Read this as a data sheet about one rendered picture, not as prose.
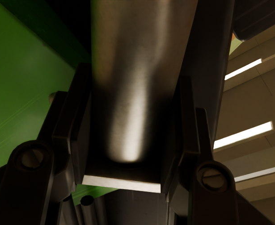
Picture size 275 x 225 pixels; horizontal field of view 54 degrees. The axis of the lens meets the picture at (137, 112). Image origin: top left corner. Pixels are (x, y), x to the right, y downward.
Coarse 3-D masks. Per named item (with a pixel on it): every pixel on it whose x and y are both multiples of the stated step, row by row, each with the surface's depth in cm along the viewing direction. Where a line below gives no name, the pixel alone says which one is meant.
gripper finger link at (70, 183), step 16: (80, 64) 10; (80, 80) 10; (64, 96) 10; (80, 96) 9; (48, 112) 10; (64, 112) 9; (80, 112) 9; (48, 128) 9; (64, 128) 8; (80, 128) 9; (64, 144) 8; (80, 144) 9; (64, 160) 8; (80, 160) 9; (0, 176) 8; (64, 176) 8; (80, 176) 10; (64, 192) 9; (48, 208) 9
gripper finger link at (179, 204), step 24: (192, 96) 10; (168, 120) 10; (192, 120) 9; (168, 144) 10; (192, 144) 8; (168, 168) 9; (192, 168) 9; (168, 192) 10; (240, 216) 8; (264, 216) 8
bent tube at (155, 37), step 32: (96, 0) 7; (128, 0) 6; (160, 0) 6; (192, 0) 7; (96, 32) 8; (128, 32) 7; (160, 32) 7; (96, 64) 8; (128, 64) 8; (160, 64) 8; (96, 96) 9; (128, 96) 8; (160, 96) 9; (96, 128) 10; (128, 128) 9; (160, 128) 10; (96, 160) 11; (128, 160) 11; (160, 160) 12; (160, 192) 11
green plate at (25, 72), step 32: (0, 0) 10; (32, 0) 14; (0, 32) 11; (32, 32) 11; (64, 32) 15; (0, 64) 12; (32, 64) 12; (64, 64) 12; (0, 96) 14; (32, 96) 13; (0, 128) 15; (32, 128) 15; (0, 160) 18; (96, 192) 20
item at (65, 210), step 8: (64, 200) 19; (72, 200) 20; (80, 200) 19; (88, 200) 19; (96, 200) 21; (104, 200) 21; (64, 208) 19; (72, 208) 20; (80, 208) 22; (88, 208) 19; (96, 208) 21; (104, 208) 22; (64, 216) 20; (72, 216) 20; (80, 216) 22; (88, 216) 19; (96, 216) 20; (104, 216) 22; (72, 224) 20; (80, 224) 23; (88, 224) 20; (96, 224) 20; (104, 224) 22
